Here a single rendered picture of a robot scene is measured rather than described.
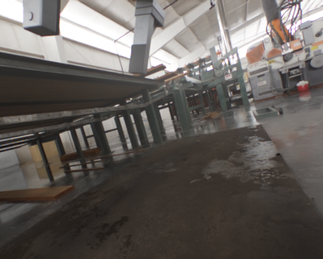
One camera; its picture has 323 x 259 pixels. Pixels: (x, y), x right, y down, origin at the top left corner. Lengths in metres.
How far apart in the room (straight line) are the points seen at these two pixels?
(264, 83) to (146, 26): 5.55
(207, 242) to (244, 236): 0.10
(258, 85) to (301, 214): 5.24
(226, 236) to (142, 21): 0.52
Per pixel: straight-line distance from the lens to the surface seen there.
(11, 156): 6.75
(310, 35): 6.16
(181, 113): 2.79
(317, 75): 6.33
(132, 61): 0.27
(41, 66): 1.14
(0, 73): 1.17
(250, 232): 0.56
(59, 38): 8.44
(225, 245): 0.53
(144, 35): 0.27
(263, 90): 5.75
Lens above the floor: 0.36
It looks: 4 degrees down
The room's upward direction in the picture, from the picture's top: 16 degrees counter-clockwise
